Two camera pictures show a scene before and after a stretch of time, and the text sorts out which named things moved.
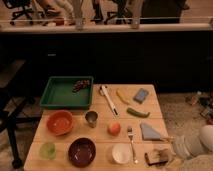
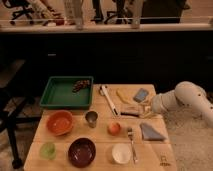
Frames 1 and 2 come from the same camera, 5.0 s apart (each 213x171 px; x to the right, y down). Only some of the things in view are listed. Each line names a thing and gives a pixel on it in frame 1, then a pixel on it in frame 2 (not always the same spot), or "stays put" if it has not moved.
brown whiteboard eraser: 156,156 -> 131,110
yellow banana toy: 122,97 stays put
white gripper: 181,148 -> 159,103
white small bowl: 122,153 stays put
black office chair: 19,4 stays put
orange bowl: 60,122 stays put
